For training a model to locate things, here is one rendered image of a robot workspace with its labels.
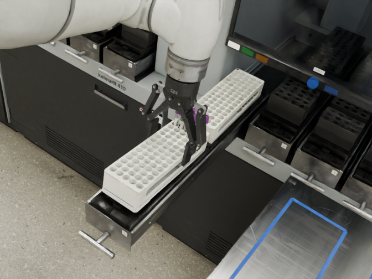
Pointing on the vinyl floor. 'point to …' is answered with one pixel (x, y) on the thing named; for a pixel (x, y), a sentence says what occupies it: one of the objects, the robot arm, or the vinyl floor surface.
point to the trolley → (300, 240)
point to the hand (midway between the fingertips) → (169, 145)
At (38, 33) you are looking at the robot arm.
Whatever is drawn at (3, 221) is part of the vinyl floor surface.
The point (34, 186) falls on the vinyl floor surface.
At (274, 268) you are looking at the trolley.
